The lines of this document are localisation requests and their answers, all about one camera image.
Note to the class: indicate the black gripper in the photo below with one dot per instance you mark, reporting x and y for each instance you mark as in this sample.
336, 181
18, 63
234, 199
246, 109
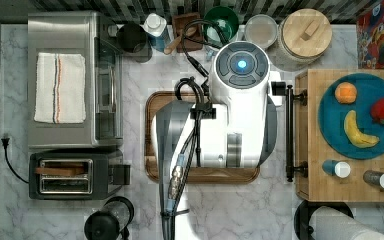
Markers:
278, 88

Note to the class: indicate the black drawer handle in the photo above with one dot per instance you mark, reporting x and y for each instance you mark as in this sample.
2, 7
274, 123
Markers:
290, 98

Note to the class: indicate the wooden drawer box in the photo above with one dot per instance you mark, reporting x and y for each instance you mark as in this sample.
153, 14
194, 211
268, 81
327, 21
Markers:
311, 147

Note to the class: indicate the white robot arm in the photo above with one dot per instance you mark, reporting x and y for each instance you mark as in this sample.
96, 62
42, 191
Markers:
228, 122

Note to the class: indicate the jar with wooden lid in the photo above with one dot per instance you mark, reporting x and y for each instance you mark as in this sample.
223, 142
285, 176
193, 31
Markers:
302, 38

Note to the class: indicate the teal plate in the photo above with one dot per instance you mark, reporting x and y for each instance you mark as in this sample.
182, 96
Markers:
331, 115

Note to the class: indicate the glass jar with grains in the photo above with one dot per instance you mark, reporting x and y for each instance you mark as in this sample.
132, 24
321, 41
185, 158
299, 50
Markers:
261, 30

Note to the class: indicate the orange fruit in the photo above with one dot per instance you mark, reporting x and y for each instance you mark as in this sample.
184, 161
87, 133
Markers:
346, 93

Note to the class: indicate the green mug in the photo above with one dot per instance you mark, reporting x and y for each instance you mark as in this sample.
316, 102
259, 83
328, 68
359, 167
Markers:
227, 20

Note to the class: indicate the yellow banana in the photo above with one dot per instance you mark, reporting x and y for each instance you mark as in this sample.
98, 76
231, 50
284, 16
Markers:
355, 135

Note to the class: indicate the teal shaker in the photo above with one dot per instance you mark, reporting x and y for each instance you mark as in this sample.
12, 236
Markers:
336, 168

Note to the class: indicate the wooden utensil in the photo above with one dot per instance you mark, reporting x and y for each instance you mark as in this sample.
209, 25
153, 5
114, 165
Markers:
178, 41

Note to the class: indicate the brown utensil holder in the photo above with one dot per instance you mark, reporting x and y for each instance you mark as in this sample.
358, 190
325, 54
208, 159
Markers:
178, 24

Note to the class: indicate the cereal box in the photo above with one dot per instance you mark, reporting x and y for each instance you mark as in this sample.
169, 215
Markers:
370, 38

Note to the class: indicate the white bottle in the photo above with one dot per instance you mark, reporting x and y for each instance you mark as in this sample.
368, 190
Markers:
156, 28

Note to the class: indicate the paper towel roll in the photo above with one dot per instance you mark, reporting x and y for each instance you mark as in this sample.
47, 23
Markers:
331, 224

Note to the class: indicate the grey shaker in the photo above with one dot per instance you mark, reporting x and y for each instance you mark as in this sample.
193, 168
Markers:
375, 178

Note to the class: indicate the black paper towel holder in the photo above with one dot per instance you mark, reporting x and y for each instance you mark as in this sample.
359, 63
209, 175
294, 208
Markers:
305, 210

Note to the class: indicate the black cup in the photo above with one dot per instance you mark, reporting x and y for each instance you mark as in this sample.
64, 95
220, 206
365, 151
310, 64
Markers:
133, 41

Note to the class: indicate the silver toaster oven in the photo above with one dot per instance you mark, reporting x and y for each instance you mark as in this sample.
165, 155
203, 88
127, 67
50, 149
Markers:
86, 33

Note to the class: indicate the black toaster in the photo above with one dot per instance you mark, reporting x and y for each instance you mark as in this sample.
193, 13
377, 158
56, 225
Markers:
105, 173

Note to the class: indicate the french press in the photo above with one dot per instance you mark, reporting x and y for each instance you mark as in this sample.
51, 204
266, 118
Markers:
111, 221

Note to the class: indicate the white striped towel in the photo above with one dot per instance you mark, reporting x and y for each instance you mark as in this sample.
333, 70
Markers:
60, 86

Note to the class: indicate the wooden toast slice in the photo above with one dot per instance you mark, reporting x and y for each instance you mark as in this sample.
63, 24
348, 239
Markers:
71, 171

